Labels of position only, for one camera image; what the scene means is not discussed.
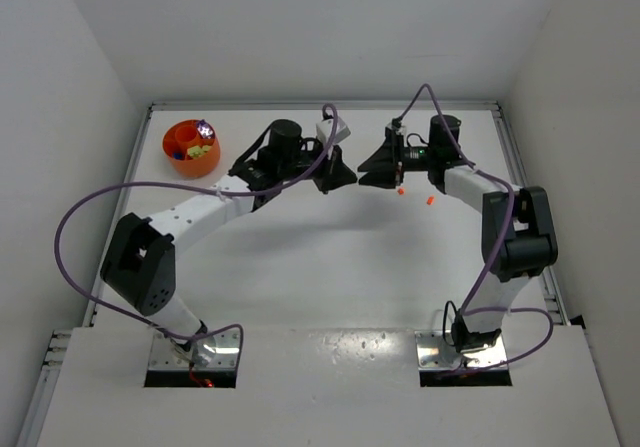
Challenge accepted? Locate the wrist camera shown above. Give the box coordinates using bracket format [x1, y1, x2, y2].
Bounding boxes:
[316, 118, 351, 145]
[385, 118, 406, 138]

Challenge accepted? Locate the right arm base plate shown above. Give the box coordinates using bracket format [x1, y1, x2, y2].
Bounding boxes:
[415, 331, 507, 373]

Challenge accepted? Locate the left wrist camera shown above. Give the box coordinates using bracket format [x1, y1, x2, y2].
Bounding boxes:
[316, 118, 351, 145]

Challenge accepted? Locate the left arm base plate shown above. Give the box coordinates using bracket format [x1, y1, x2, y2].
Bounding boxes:
[148, 326, 243, 372]

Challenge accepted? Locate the orange divided bowl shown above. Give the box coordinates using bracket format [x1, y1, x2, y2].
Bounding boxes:
[162, 119, 221, 179]

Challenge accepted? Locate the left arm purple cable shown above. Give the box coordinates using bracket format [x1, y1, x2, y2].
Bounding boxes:
[53, 103, 346, 363]

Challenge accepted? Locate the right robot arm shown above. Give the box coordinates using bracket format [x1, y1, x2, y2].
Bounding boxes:
[358, 115, 558, 353]

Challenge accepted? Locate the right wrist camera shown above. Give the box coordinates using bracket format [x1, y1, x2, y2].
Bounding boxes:
[385, 118, 406, 138]

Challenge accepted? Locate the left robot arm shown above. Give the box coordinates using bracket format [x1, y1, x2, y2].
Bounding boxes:
[100, 117, 357, 354]

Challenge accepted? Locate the purple lego brick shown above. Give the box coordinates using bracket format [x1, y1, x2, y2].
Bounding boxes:
[196, 119, 215, 139]

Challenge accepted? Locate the yellow-green lego brick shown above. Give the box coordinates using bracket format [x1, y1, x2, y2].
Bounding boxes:
[187, 145, 211, 159]

